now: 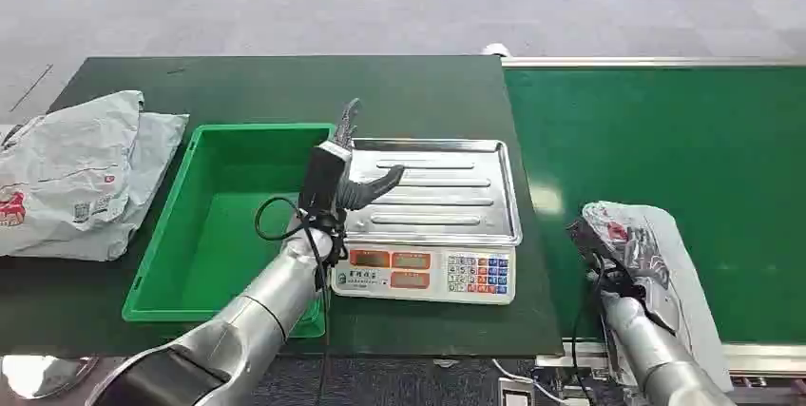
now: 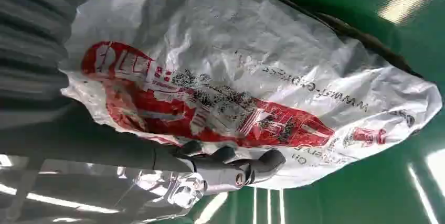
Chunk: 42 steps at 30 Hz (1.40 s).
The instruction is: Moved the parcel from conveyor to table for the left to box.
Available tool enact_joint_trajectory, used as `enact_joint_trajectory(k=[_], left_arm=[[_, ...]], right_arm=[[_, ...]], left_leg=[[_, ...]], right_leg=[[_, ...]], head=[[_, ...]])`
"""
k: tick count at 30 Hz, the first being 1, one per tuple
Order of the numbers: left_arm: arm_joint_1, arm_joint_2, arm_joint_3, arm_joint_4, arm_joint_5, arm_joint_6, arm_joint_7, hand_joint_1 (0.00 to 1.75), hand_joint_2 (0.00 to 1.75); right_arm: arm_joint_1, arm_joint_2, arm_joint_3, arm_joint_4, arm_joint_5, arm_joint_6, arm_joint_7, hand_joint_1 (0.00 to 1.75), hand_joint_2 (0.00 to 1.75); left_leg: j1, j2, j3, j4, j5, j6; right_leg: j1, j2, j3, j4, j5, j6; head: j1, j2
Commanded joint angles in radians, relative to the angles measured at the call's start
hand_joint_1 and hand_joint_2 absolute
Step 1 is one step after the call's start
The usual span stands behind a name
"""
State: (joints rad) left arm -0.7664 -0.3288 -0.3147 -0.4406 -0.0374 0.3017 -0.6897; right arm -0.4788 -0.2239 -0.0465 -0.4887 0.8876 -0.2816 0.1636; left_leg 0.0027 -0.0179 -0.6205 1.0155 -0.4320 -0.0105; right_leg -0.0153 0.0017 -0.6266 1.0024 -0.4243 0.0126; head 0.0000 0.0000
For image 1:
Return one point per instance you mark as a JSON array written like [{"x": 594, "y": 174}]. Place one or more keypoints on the white socket box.
[{"x": 515, "y": 394}]

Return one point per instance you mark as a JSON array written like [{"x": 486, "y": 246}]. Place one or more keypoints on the shiny silver curved shell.
[{"x": 38, "y": 375}]

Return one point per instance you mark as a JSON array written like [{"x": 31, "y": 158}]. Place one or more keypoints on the green conveyor belt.
[{"x": 680, "y": 138}]

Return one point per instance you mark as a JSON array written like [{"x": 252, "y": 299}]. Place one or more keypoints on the plain pale grey parcel bag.
[{"x": 154, "y": 151}]

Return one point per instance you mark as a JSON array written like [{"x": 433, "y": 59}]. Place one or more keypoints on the white parcel bag red print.
[{"x": 69, "y": 170}]

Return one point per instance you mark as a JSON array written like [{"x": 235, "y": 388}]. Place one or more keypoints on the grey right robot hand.
[{"x": 595, "y": 245}]

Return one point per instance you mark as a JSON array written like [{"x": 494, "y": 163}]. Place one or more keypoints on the white round cap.
[{"x": 497, "y": 50}]

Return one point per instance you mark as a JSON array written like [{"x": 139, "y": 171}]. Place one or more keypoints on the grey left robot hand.
[{"x": 322, "y": 183}]

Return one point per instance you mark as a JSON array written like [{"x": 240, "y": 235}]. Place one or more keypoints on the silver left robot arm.
[{"x": 252, "y": 321}]

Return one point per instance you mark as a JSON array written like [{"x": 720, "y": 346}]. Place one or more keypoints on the electronic scale with steel tray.
[{"x": 441, "y": 201}]

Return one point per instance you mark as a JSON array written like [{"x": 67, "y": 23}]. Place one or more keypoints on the grey plastic parcel bag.
[{"x": 683, "y": 277}]

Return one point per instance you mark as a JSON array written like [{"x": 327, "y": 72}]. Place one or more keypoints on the green plastic crate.
[{"x": 214, "y": 245}]

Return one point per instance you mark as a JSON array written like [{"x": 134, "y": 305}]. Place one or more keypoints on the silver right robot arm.
[{"x": 655, "y": 353}]

